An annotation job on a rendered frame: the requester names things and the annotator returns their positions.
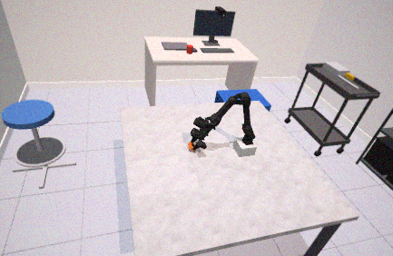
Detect orange block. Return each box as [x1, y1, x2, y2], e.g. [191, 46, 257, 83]
[188, 142, 196, 151]

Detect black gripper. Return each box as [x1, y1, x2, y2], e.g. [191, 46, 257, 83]
[191, 128, 208, 150]

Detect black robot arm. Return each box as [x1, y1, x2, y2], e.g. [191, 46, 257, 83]
[191, 92, 255, 145]

